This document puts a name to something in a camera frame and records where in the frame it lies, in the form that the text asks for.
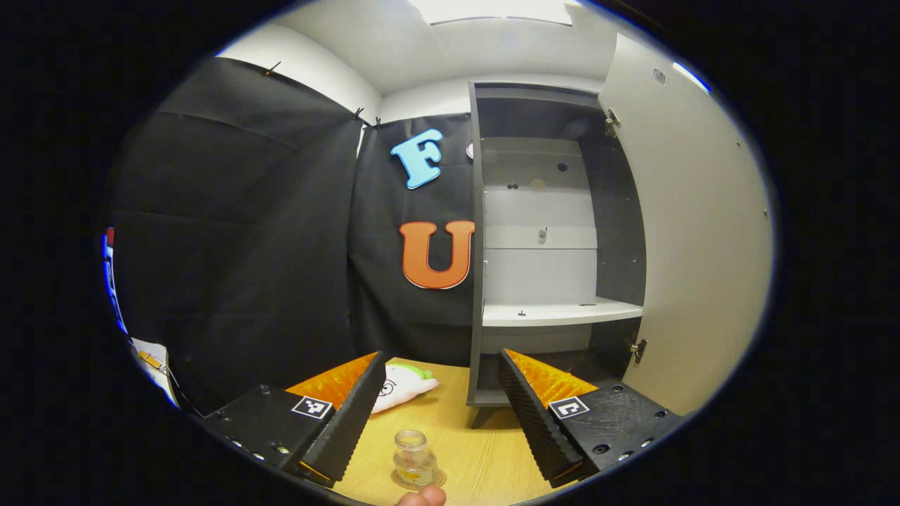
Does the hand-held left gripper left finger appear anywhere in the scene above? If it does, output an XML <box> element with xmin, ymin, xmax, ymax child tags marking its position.
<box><xmin>199</xmin><ymin>350</ymin><xmax>389</xmax><ymax>489</ymax></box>

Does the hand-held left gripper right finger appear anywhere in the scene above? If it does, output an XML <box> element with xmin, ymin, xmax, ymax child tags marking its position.
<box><xmin>495</xmin><ymin>349</ymin><xmax>688</xmax><ymax>491</ymax></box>

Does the clear glass bottle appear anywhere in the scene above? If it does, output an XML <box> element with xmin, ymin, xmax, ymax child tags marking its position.
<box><xmin>392</xmin><ymin>429</ymin><xmax>440</xmax><ymax>488</ymax></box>

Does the beige cabinet door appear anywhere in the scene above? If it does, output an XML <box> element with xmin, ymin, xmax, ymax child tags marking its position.
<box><xmin>598</xmin><ymin>32</ymin><xmax>776</xmax><ymax>417</ymax></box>

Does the white cabinet shelf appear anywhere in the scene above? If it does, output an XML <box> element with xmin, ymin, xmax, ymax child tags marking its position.
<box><xmin>482</xmin><ymin>297</ymin><xmax>644</xmax><ymax>328</ymax></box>

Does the white plush toy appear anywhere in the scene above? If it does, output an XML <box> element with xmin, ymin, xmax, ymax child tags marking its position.
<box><xmin>369</xmin><ymin>363</ymin><xmax>440</xmax><ymax>415</ymax></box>

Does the black backdrop cloth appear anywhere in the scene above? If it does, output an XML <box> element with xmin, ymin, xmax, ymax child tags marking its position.
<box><xmin>102</xmin><ymin>56</ymin><xmax>486</xmax><ymax>415</ymax></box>

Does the large ceiling light panel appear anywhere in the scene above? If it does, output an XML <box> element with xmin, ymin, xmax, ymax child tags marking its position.
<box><xmin>408</xmin><ymin>0</ymin><xmax>574</xmax><ymax>26</ymax></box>

